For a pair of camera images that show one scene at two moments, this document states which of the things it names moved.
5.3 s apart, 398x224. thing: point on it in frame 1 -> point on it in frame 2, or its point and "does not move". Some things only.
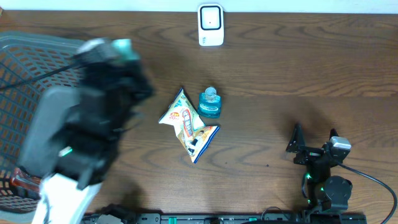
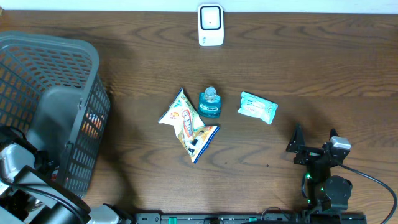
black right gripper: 308,154 does not move
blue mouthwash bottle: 209,103 does not move
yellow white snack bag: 194,137 does not move
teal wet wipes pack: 125,46 -> 252,105
